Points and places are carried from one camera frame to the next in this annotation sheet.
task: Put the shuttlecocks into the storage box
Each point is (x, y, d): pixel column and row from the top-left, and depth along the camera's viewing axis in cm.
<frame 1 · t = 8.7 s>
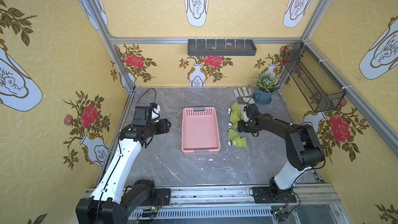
left hand: (167, 124, 79), fingers open
right hand: (241, 128, 97), fingers open
pink perforated storage basket: (200, 135, 96), on the table
grey white work glove: (244, 96, 118), on the table
green plant in blue pot: (265, 85, 102), point 17 cm above the table
yellow shuttlecock: (235, 111, 107), point 2 cm above the table
yellow shuttlecock 2: (231, 134, 97), on the table
yellow shuttlecock 3: (240, 141, 89), point 5 cm above the table

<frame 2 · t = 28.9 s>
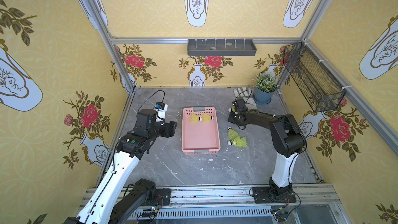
left hand: (172, 122, 74), fingers open
right hand: (230, 119, 102), fingers open
yellow shuttlecock: (194, 118, 101), point 3 cm above the table
yellow shuttlecock 4: (206, 118, 102), point 3 cm above the table
the other named things where they were.

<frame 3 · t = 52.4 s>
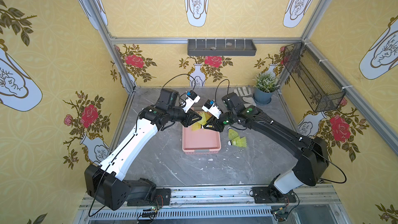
left hand: (201, 117, 73), fingers closed
right hand: (205, 127, 76), fingers open
yellow shuttlecock 5: (196, 126, 72), point 26 cm above the table
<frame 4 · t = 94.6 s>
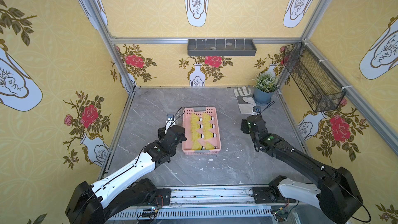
left hand: (176, 127, 81), fingers open
right hand: (248, 121, 85), fingers open
yellow shuttlecock 2: (209, 135, 94), point 3 cm above the table
yellow shuttlecock 3: (209, 146, 89), point 4 cm above the table
yellow shuttlecock 6: (208, 126, 98), point 3 cm above the table
yellow shuttlecock 7: (195, 136, 92), point 4 cm above the table
yellow shuttlecock 8: (197, 145, 89), point 4 cm above the table
